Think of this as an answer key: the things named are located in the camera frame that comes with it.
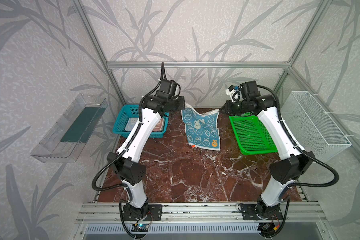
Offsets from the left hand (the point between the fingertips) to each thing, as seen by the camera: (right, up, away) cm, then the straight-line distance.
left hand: (185, 98), depth 76 cm
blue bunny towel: (+10, -17, +26) cm, 33 cm away
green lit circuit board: (-22, -63, -5) cm, 67 cm away
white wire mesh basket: (+56, -14, -10) cm, 59 cm away
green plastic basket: (+46, -22, +28) cm, 58 cm away
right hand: (+18, -3, +1) cm, 19 cm away
